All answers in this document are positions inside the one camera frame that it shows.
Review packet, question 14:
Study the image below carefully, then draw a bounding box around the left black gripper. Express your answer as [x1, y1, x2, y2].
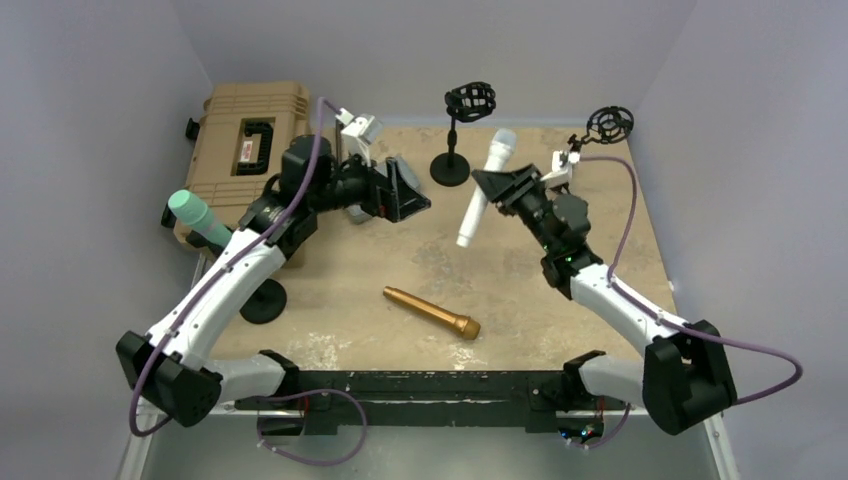
[309, 146, 429, 223]

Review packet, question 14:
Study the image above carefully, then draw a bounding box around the mint green microphone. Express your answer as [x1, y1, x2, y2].
[167, 189, 232, 247]

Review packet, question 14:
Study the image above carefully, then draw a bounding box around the gold microphone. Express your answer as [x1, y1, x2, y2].
[383, 286, 481, 340]

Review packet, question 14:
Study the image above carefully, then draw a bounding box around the black tripod mic stand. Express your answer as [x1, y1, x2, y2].
[568, 106, 635, 153]

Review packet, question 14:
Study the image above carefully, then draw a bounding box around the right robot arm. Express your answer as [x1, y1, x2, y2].
[472, 165, 738, 435]

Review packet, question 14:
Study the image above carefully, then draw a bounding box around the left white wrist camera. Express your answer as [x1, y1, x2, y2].
[336, 108, 383, 167]

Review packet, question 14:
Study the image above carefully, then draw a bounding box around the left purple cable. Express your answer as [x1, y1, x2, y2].
[127, 97, 346, 439]

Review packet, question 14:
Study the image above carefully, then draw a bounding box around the black left round-base stand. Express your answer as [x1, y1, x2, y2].
[239, 278, 288, 325]

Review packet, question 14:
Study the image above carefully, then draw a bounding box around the grey plastic case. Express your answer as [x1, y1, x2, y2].
[346, 155, 421, 225]

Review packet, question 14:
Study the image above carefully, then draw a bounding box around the tan hard case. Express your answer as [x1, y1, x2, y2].
[184, 81, 311, 230]

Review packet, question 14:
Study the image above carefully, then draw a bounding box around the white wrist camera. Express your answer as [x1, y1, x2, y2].
[336, 108, 383, 167]
[541, 150, 581, 190]

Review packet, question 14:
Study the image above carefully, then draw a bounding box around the white microphone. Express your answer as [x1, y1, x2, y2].
[456, 128, 517, 248]

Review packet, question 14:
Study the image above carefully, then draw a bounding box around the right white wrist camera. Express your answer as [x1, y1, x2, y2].
[541, 150, 581, 190]

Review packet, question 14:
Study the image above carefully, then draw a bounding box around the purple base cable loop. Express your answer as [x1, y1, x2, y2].
[254, 387, 372, 469]

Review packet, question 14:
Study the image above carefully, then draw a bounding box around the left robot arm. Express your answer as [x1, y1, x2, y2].
[116, 135, 431, 427]

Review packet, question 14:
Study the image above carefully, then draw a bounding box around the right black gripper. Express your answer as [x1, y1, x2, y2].
[473, 163, 558, 253]

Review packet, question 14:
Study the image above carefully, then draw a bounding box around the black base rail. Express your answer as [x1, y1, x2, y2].
[214, 370, 625, 435]

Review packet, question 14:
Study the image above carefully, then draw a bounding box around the black round-base mic stand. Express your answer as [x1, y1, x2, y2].
[429, 80, 498, 188]

